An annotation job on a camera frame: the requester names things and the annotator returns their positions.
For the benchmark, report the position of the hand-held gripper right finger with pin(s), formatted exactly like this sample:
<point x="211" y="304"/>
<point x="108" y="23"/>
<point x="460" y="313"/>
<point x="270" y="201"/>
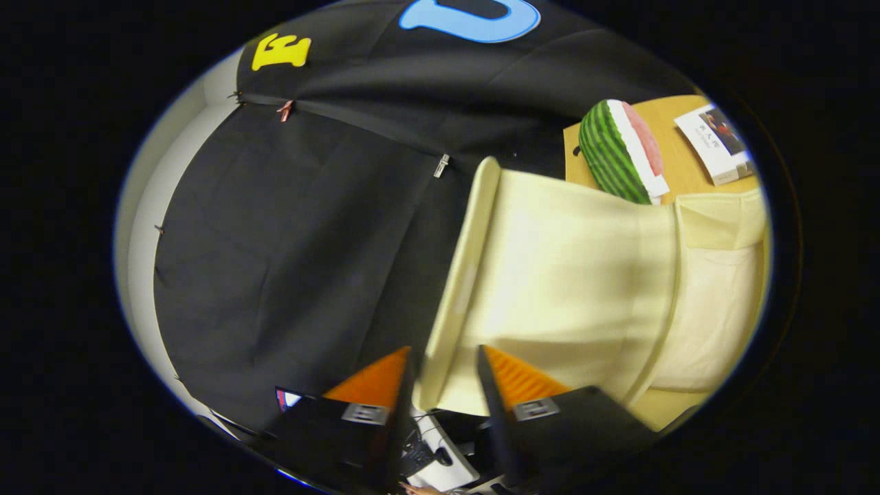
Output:
<point x="495" y="412"/>

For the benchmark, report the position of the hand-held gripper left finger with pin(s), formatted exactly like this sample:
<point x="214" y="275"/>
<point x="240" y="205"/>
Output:
<point x="402" y="412"/>

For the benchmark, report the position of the cream fabric storage box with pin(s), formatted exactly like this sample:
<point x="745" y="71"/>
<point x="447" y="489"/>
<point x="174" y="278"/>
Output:
<point x="570" y="289"/>

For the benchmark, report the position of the lit monitor screen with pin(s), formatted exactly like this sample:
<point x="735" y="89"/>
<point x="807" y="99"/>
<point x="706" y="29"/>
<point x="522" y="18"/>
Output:
<point x="287" y="399"/>

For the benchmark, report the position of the black backdrop cloth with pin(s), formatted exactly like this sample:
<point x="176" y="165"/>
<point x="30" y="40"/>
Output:
<point x="289" y="261"/>

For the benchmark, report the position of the silver clip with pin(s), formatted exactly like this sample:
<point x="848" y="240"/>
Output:
<point x="441" y="165"/>

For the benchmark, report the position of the watermelon slice toy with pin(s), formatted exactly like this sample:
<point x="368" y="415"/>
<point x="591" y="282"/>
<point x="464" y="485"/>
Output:
<point x="608" y="155"/>

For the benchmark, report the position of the copper clip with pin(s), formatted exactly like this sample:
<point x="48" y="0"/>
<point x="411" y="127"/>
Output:
<point x="284" y="110"/>

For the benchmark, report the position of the white portrait cover book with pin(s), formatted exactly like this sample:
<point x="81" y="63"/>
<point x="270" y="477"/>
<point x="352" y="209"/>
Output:
<point x="718" y="141"/>

